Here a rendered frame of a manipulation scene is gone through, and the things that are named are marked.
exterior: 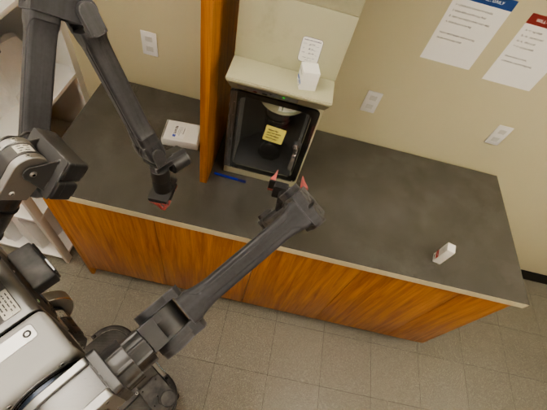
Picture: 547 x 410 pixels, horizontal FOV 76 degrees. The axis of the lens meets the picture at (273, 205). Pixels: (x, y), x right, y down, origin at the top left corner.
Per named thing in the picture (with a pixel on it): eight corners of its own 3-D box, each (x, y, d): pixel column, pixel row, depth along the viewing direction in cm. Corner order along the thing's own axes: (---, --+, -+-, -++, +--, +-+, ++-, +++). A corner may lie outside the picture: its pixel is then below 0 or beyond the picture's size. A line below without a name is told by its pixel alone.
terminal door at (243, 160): (225, 163, 150) (233, 87, 118) (295, 181, 152) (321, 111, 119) (225, 165, 150) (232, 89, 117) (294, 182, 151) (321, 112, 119)
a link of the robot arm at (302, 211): (309, 173, 71) (340, 211, 71) (297, 183, 85) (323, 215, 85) (128, 324, 65) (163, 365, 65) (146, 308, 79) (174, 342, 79)
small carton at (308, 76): (296, 78, 107) (301, 61, 102) (312, 80, 108) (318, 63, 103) (298, 89, 104) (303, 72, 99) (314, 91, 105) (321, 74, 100)
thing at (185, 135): (168, 125, 163) (167, 119, 160) (202, 131, 165) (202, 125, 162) (161, 144, 156) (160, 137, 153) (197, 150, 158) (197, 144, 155)
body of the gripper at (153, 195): (177, 181, 119) (176, 167, 113) (168, 205, 114) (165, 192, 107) (158, 176, 119) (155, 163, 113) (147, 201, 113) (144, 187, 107)
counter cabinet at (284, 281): (134, 187, 251) (107, 82, 177) (409, 253, 262) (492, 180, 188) (91, 273, 213) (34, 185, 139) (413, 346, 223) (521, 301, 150)
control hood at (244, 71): (231, 80, 116) (234, 54, 108) (326, 106, 118) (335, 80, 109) (222, 103, 109) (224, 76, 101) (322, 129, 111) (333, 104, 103)
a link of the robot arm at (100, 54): (50, 4, 78) (71, 6, 71) (74, -5, 80) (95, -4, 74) (137, 159, 107) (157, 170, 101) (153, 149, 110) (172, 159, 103)
